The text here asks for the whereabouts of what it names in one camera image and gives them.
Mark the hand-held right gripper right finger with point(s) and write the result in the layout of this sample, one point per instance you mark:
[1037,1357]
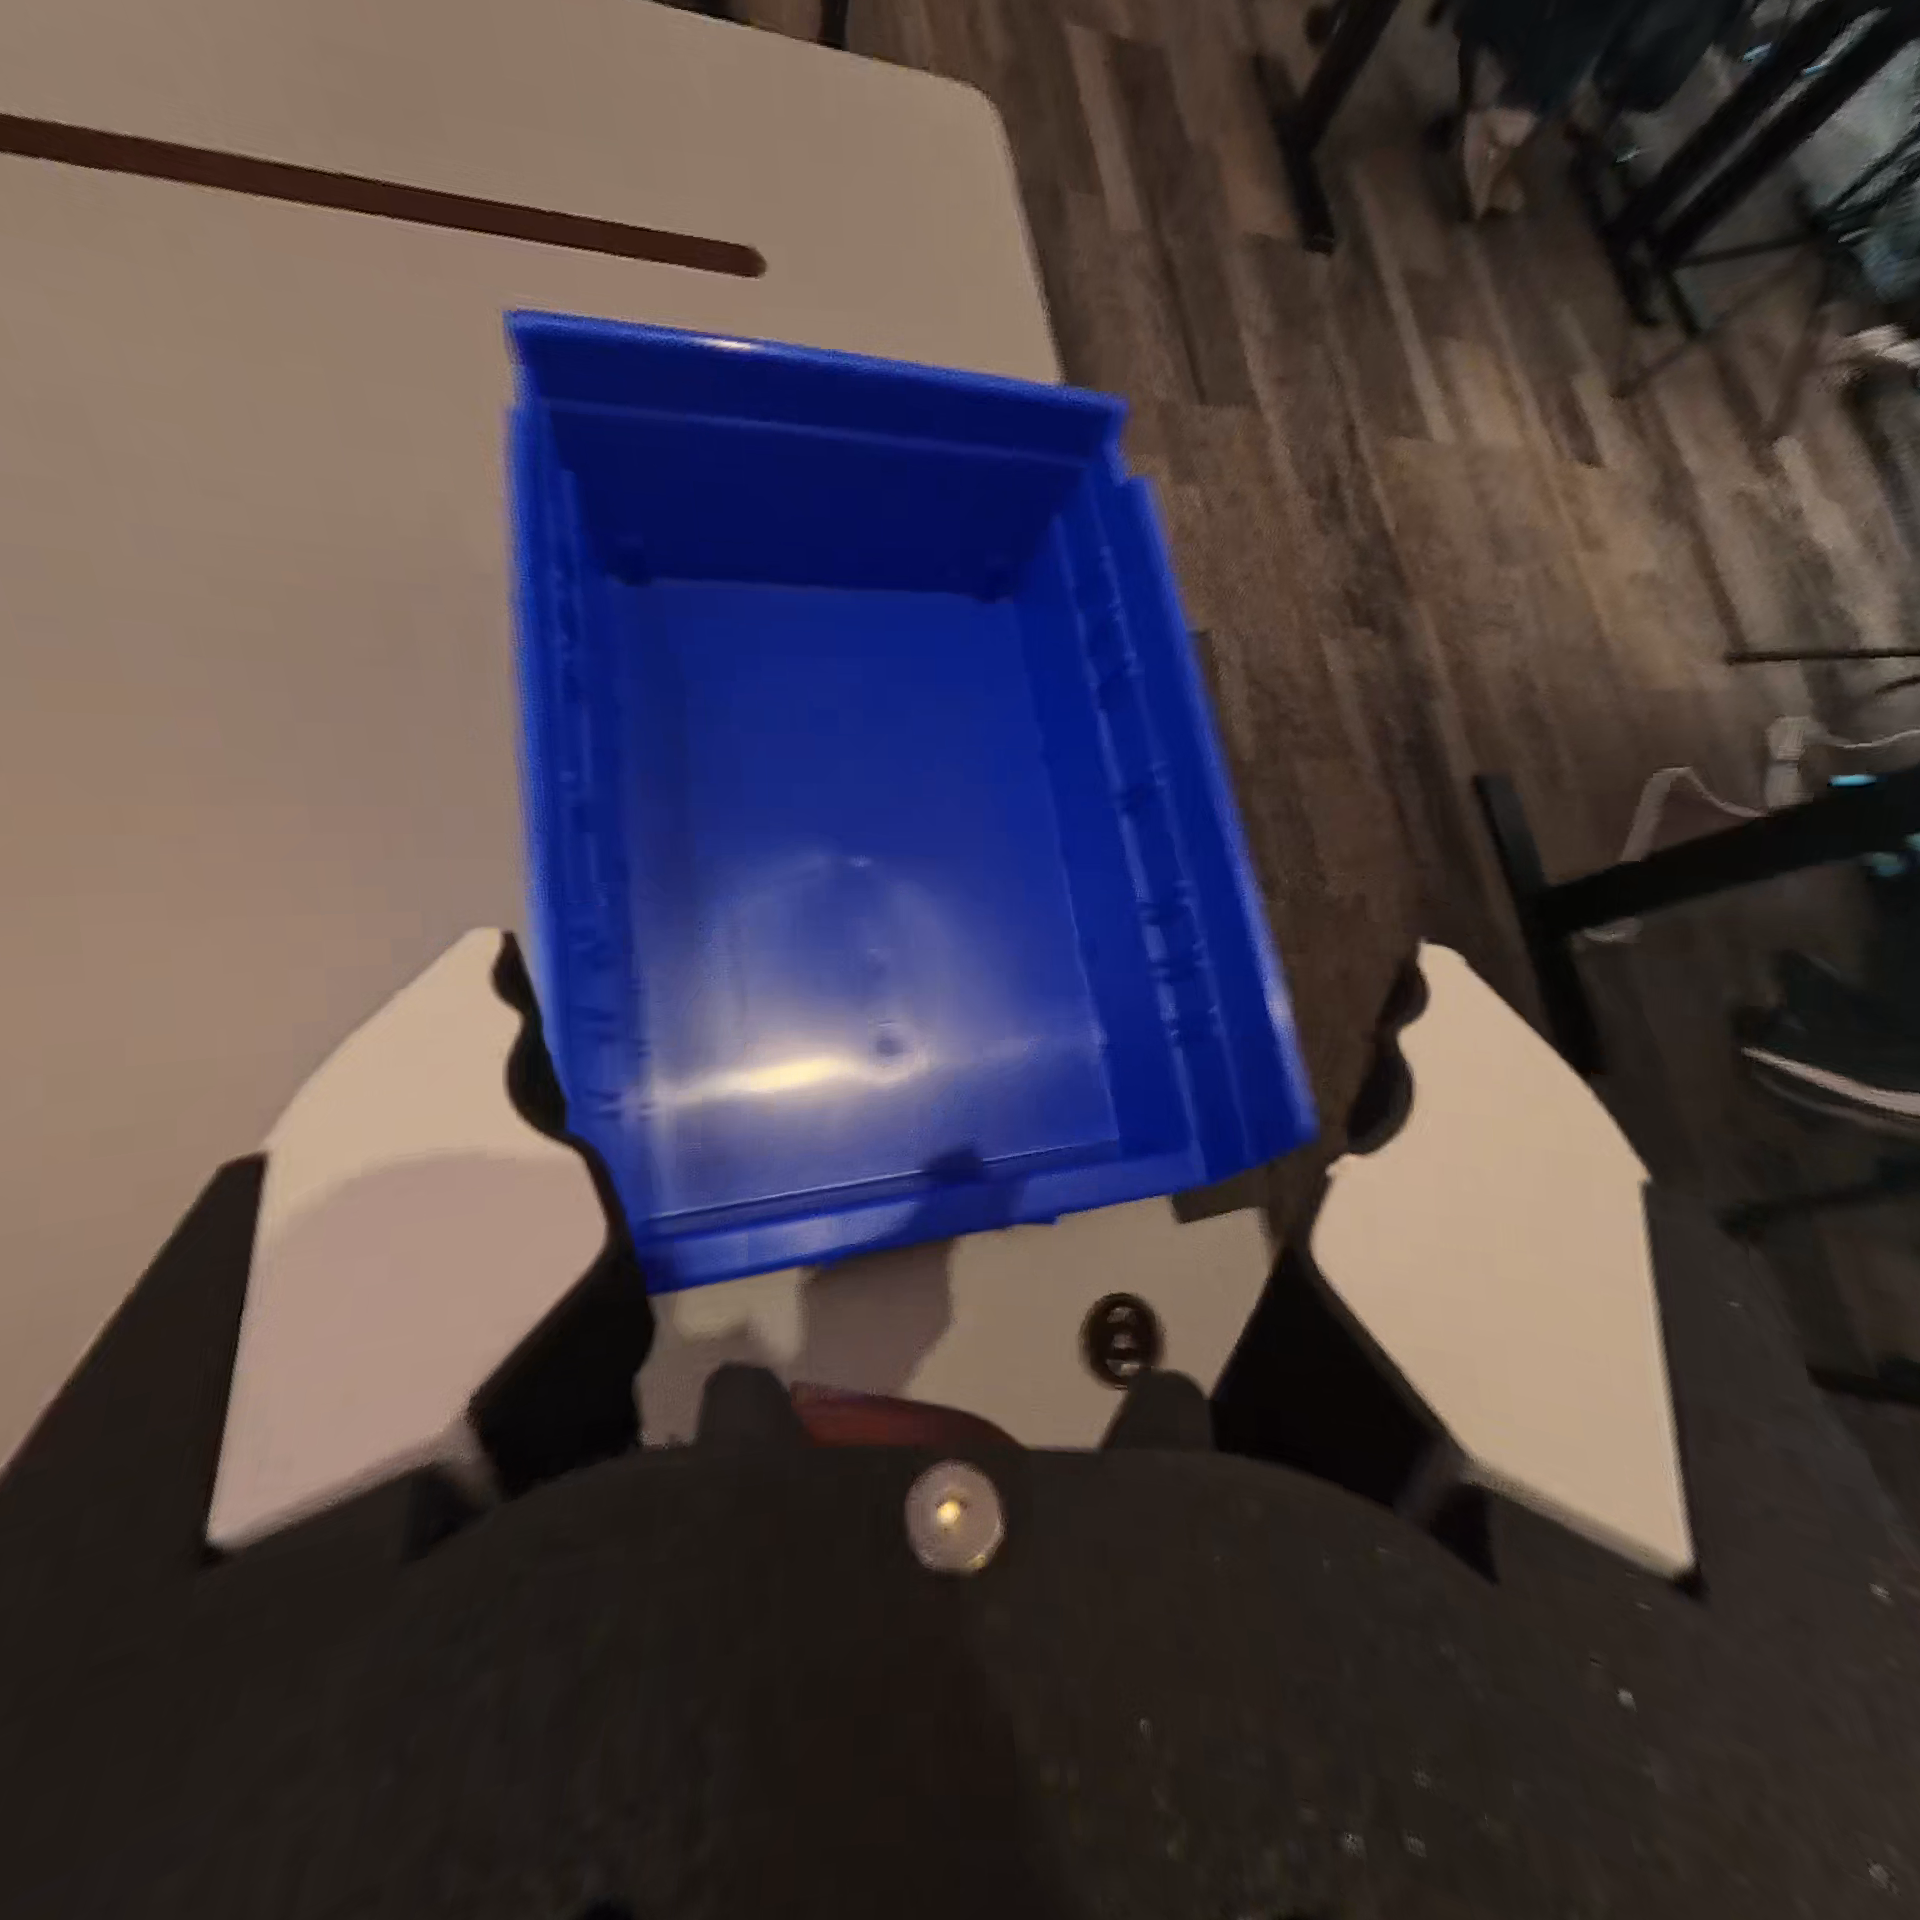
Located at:
[1516,1276]

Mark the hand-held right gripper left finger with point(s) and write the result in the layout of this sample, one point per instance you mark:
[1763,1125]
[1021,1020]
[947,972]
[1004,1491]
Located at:
[375,1276]

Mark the blue plastic bin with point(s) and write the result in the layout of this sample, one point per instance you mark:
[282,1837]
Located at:
[869,825]

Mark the round table grommet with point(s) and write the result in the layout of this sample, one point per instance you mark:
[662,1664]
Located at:
[1124,1334]

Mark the black desk frame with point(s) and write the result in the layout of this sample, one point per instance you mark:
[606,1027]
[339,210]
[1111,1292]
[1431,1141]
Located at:
[1320,149]
[1546,901]

